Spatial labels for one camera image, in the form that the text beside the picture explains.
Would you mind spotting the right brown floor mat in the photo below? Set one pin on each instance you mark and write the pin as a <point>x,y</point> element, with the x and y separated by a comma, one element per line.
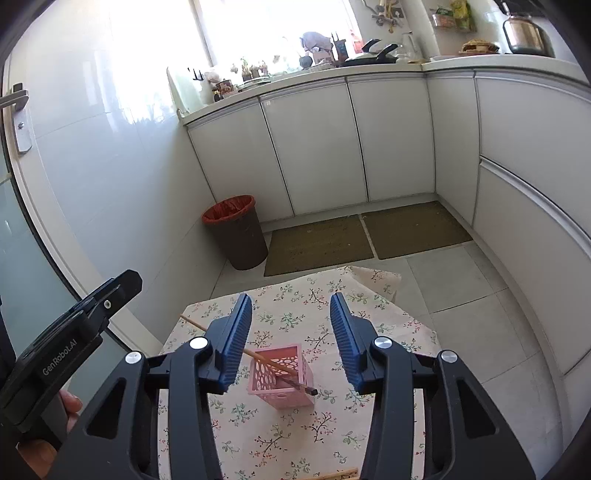
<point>413,229</point>

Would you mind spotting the silver door handle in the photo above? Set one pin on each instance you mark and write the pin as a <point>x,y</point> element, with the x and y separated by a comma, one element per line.
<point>16,102</point>

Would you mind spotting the pink perforated utensil holder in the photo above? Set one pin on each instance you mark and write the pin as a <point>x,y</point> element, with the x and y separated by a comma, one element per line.
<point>279,395</point>

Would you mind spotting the pink grey toy figure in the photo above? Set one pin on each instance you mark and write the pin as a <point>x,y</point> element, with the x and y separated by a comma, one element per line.
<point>319,46</point>

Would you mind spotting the left brown floor mat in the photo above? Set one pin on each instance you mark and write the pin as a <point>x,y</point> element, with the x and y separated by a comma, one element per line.
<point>315,245</point>

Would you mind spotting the white kitchen cabinets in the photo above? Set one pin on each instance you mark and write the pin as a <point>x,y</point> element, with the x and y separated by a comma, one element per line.
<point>503,140</point>

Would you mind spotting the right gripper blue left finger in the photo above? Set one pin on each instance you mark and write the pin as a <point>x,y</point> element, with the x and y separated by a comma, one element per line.
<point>227,336</point>

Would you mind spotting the steel kettle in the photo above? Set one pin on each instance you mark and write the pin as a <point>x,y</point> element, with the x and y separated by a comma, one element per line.
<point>523,35</point>

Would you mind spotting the person's left hand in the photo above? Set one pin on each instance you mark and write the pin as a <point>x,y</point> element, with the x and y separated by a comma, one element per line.
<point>39,453</point>

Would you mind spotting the dark chopstick gold band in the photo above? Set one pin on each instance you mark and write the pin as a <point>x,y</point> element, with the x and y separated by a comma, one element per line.
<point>286,374</point>

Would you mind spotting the black frying pan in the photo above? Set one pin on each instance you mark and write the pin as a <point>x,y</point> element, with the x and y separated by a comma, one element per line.
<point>384,56</point>

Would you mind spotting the brown trash bin red liner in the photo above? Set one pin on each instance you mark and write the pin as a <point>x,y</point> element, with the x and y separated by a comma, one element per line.
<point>236,230</point>

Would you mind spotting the yellow green snack bag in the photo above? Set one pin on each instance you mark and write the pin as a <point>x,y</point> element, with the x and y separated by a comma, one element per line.
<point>463,17</point>

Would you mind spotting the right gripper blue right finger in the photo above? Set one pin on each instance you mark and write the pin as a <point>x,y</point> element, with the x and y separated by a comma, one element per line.
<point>355,337</point>

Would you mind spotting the plate of food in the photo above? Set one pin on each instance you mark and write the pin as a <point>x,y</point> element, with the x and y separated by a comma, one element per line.
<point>478,47</point>

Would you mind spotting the bamboo chopstick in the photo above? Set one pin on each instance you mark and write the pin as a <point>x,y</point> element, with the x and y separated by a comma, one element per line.
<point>339,475</point>

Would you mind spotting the floral tablecloth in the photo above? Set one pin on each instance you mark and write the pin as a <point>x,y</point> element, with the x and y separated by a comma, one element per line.
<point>291,412</point>

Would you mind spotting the brown floor mat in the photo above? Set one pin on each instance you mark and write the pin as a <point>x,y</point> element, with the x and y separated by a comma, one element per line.
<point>315,245</point>
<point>413,229</point>

